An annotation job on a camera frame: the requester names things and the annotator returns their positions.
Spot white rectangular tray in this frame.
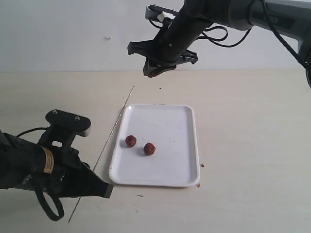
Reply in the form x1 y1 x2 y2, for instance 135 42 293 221
109 104 200 188

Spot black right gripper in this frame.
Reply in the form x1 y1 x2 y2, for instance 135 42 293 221
127 17 198 77

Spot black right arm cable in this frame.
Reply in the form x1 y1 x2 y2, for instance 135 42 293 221
148 0 311 71

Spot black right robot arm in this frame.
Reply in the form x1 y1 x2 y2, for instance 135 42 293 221
127 0 311 79

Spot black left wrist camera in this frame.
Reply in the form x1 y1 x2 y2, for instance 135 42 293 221
45 109 91 137

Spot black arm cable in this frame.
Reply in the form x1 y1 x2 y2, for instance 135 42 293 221
14 127 65 222
148 0 311 71

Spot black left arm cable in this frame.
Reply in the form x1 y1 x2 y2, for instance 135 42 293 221
14 127 65 222

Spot thin metal skewer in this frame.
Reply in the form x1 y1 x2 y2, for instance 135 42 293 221
68 85 135 223

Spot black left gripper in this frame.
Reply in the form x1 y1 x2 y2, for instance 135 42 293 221
19 128 113 199

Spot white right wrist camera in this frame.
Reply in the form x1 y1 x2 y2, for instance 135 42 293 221
144 4 178 22

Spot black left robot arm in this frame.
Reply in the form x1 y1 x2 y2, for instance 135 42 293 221
0 132 114 199

